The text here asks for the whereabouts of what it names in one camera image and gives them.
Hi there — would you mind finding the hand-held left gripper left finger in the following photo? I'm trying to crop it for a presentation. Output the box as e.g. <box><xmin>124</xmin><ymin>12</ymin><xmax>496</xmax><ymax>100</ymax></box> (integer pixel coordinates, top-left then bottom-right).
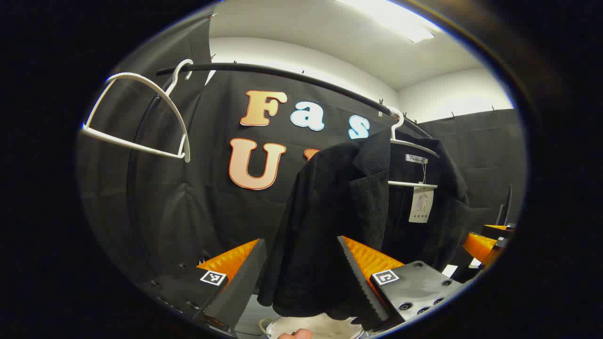
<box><xmin>134</xmin><ymin>238</ymin><xmax>268</xmax><ymax>336</ymax></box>

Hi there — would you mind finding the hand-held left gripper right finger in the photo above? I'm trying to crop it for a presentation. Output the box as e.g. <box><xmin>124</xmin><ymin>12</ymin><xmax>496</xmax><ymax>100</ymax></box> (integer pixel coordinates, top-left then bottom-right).
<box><xmin>336</xmin><ymin>235</ymin><xmax>464</xmax><ymax>330</ymax></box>

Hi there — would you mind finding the white laundry hamper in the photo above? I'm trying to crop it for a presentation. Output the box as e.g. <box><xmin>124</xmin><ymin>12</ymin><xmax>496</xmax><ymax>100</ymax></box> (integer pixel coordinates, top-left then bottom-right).
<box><xmin>258</xmin><ymin>315</ymin><xmax>366</xmax><ymax>339</ymax></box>

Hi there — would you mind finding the black corduroy jacket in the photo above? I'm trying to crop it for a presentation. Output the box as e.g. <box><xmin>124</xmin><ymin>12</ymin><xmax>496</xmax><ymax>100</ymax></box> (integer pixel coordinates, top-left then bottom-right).
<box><xmin>257</xmin><ymin>128</ymin><xmax>472</xmax><ymax>321</ymax></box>

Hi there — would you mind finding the white clothes hanger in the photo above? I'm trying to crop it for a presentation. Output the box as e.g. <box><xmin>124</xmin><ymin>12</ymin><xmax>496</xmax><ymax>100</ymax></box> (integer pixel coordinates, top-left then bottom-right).
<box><xmin>377</xmin><ymin>106</ymin><xmax>441</xmax><ymax>190</ymax></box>
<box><xmin>80</xmin><ymin>59</ymin><xmax>195</xmax><ymax>163</ymax></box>

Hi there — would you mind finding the black clothes rack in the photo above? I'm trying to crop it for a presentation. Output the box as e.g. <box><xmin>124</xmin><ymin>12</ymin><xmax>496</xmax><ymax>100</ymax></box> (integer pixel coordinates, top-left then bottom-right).
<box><xmin>126</xmin><ymin>63</ymin><xmax>433</xmax><ymax>278</ymax></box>

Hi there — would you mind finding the black monitor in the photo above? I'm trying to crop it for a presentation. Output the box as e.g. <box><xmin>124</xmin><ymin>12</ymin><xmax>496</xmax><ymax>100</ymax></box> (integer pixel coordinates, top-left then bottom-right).
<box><xmin>495</xmin><ymin>184</ymin><xmax>514</xmax><ymax>226</ymax></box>

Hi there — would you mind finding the white paper hang tag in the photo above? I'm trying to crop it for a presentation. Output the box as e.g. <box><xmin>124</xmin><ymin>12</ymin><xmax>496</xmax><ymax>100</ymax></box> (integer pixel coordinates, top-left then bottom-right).
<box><xmin>409</xmin><ymin>187</ymin><xmax>435</xmax><ymax>224</ymax></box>

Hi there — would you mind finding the black backdrop cloth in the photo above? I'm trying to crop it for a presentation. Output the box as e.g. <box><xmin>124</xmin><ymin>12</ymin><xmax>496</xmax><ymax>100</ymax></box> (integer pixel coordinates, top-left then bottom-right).
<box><xmin>78</xmin><ymin>9</ymin><xmax>527</xmax><ymax>302</ymax></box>

